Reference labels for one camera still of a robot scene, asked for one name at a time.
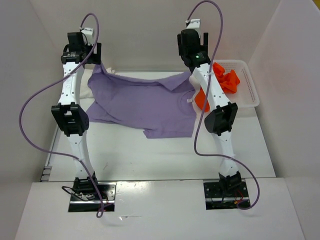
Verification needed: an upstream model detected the purple t shirt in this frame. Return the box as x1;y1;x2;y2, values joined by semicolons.
86;64;197;139

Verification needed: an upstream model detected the white t shirt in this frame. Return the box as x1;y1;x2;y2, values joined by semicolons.
79;63;117;101

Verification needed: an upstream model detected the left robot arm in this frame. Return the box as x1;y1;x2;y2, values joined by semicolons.
51;27;101;201

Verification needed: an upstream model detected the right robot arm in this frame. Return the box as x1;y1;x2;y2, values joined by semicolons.
177;28;242;197

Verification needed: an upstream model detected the orange t shirt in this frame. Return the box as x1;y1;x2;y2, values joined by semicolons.
192;62;240;112

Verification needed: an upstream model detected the white plastic basket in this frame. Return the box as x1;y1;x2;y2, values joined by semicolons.
215;59;260;109

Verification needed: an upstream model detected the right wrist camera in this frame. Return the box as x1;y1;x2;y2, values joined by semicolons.
185;18;201;38

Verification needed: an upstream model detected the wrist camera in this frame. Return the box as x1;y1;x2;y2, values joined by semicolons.
80;27;95;46
185;18;201;38

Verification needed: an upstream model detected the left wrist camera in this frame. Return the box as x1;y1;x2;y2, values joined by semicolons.
80;27;95;46

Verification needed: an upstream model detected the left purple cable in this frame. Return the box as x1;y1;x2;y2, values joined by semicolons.
18;12;115;218

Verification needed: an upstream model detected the aluminium table edge rail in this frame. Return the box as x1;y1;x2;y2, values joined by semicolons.
40;130;60;182

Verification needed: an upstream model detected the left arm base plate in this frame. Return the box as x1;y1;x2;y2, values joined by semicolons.
61;182;117;213

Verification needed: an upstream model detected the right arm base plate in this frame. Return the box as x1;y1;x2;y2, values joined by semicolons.
203;180;251;210

